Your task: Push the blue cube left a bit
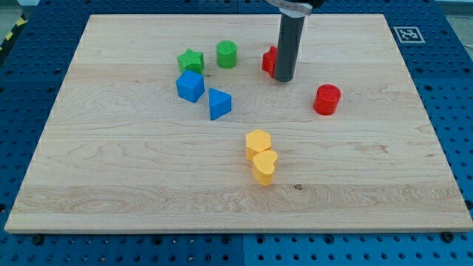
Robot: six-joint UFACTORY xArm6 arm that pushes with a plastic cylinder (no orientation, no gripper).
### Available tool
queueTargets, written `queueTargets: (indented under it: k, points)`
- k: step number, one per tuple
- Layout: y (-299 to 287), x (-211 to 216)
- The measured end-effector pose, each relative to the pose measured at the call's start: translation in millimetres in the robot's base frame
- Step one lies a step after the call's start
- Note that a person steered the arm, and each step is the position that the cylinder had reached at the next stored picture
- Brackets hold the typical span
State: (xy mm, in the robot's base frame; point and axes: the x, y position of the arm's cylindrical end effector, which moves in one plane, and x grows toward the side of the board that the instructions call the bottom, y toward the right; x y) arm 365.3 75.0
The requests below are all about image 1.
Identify red star block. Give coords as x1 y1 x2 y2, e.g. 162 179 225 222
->
262 46 278 78

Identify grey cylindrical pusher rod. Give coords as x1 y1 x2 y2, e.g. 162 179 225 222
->
274 13 305 83

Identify yellow heart block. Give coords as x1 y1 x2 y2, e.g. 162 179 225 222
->
252 150 278 186

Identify green star block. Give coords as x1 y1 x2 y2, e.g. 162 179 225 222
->
177 49 205 74

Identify black yellow hazard tape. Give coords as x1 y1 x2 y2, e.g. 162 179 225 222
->
1 13 28 53

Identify white fiducial marker tag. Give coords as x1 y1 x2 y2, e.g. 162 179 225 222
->
393 26 425 44

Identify blue cube block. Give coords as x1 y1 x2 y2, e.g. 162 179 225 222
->
176 70 205 103

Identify green cylinder block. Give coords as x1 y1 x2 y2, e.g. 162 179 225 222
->
217 40 237 69

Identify yellow hexagon block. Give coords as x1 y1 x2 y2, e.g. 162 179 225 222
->
245 129 272 160

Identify red cylinder block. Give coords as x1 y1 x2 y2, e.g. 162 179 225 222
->
313 84 341 115

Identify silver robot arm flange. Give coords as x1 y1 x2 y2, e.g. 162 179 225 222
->
265 0 326 18

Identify blue triangular prism block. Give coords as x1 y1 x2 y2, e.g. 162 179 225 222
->
208 88 232 120

